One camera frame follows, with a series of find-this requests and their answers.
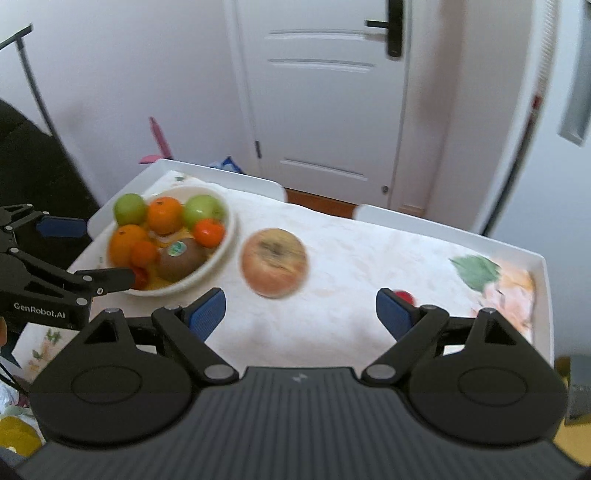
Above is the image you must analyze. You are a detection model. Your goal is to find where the green apple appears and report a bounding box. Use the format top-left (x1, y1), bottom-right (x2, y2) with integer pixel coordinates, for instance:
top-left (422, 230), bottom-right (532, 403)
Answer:
top-left (113, 193), bottom-right (147, 226)
top-left (182, 194), bottom-right (229, 229)

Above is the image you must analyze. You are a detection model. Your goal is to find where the white tray table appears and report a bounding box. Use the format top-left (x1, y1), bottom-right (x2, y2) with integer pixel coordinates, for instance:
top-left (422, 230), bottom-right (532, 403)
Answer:
top-left (14, 159), bottom-right (556, 384)

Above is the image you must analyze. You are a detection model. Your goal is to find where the black door handle lock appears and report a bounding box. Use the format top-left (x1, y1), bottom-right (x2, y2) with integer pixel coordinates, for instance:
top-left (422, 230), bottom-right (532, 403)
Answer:
top-left (366, 0), bottom-right (404, 58)

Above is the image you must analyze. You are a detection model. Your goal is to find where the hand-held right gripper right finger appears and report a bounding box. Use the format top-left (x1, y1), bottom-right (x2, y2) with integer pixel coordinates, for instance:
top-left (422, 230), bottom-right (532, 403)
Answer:
top-left (361, 287), bottom-right (532, 384)

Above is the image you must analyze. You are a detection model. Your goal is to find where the blue plastic bag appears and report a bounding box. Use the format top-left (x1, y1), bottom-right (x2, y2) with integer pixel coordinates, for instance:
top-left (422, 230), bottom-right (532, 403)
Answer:
top-left (208, 156), bottom-right (245, 175)

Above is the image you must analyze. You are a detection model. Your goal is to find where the orange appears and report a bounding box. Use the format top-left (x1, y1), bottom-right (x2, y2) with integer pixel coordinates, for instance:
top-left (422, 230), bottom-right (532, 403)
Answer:
top-left (147, 196), bottom-right (184, 235)
top-left (108, 224), bottom-right (151, 267)

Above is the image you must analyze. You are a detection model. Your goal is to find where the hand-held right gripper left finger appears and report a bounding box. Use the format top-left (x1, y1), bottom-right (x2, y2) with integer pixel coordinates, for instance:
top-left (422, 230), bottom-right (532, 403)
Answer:
top-left (83, 287), bottom-right (234, 384)

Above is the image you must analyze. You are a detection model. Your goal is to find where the yellow red apple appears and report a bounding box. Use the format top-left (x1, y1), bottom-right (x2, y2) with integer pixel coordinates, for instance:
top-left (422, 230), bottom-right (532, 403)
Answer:
top-left (240, 227), bottom-right (309, 299)

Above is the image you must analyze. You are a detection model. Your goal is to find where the grey panel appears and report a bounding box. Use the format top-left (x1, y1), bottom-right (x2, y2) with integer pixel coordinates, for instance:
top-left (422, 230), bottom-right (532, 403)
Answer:
top-left (558, 0), bottom-right (591, 146)

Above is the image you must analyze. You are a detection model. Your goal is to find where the white door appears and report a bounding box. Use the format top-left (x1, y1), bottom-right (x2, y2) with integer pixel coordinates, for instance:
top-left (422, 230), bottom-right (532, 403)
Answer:
top-left (235, 0), bottom-right (411, 208)

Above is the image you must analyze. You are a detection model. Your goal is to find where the black metal stand pole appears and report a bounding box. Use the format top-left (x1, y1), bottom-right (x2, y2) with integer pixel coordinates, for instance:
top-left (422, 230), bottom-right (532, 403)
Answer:
top-left (0, 25), bottom-right (58, 137)

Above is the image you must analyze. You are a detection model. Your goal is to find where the brown kiwi with sticker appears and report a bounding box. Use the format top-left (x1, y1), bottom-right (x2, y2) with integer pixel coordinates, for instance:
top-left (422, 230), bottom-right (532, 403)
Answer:
top-left (158, 237), bottom-right (208, 283)

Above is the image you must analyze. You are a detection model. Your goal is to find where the yellow cloth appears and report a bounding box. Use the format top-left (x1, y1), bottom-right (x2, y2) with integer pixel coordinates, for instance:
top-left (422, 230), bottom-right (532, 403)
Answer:
top-left (0, 415), bottom-right (44, 456)

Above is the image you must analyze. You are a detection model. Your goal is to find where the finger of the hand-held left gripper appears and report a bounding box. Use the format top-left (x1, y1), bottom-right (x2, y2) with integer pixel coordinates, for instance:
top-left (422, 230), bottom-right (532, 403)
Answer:
top-left (0, 251), bottom-right (136, 305)
top-left (0, 204), bottom-right (88, 241)

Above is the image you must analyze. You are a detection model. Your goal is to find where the cream cartoon print bowl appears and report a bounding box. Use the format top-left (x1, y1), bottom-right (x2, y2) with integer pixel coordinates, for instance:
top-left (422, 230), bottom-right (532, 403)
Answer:
top-left (104, 185), bottom-right (238, 297)

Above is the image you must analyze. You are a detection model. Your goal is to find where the pink broom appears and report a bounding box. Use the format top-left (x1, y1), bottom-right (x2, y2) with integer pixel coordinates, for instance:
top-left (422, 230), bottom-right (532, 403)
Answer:
top-left (140, 117), bottom-right (174, 165)

